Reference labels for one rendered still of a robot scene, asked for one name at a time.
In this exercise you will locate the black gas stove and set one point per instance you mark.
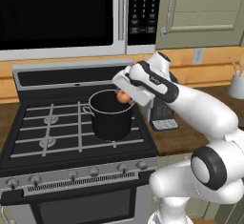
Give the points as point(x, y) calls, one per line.
point(63, 145)

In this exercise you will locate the wooden utensil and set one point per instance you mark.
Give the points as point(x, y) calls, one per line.
point(233, 65)
point(241, 65)

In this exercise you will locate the silver black microwave oven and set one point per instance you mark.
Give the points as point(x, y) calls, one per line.
point(57, 15)

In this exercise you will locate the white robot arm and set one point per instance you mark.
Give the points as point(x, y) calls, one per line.
point(203, 113)

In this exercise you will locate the white wall socket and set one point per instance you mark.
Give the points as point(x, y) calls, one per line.
point(198, 56)

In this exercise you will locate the white utensil holder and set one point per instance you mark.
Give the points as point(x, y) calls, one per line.
point(237, 86)

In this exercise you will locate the silver stove knob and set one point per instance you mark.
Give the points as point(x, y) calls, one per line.
point(123, 167)
point(73, 175)
point(35, 179)
point(94, 171)
point(12, 182)
point(142, 164)

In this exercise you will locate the orange onion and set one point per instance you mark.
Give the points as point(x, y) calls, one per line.
point(123, 97)

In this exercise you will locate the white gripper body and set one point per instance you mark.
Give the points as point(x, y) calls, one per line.
point(127, 85)

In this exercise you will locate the pale green cupboard door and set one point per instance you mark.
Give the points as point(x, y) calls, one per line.
point(206, 11)

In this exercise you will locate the grey oven door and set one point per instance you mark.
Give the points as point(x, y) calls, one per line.
point(89, 207)

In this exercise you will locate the black grey small appliance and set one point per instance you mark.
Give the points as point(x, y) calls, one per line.
point(162, 116)

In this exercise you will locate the black cooking pot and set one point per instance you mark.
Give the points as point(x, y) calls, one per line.
point(111, 123)

